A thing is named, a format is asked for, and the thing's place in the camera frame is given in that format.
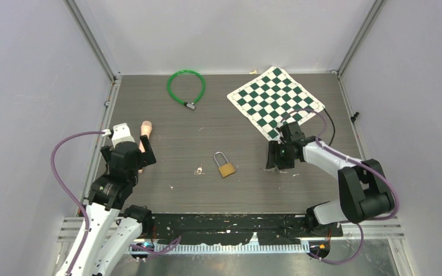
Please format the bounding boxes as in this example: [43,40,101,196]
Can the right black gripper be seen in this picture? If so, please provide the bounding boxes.
[266,140,296,171]

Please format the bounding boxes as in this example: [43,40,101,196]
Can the brass padlock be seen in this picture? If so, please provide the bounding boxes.
[213,151,236,178]

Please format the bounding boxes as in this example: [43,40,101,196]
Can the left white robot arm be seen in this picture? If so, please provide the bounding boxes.
[56,131,156,275]

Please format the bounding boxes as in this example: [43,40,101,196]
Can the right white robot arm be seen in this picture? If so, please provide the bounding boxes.
[266,122,397,236]

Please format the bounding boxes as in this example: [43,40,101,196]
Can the beige toy microphone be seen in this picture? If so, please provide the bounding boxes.
[139,121,153,152]

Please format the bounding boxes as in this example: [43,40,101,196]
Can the green white chessboard mat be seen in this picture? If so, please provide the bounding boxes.
[227,66,325,141]

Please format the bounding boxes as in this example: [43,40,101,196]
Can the small silver keys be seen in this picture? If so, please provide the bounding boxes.
[194,164,204,175]

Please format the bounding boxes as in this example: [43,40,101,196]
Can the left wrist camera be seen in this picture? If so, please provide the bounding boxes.
[102,123,135,148]

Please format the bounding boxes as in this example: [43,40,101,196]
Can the green cable bike lock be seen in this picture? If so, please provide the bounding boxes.
[166,70,206,111]

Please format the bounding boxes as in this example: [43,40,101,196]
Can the black wall knob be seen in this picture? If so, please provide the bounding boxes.
[350,112,360,123]

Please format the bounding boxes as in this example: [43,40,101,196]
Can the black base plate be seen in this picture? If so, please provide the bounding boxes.
[140,213,343,246]

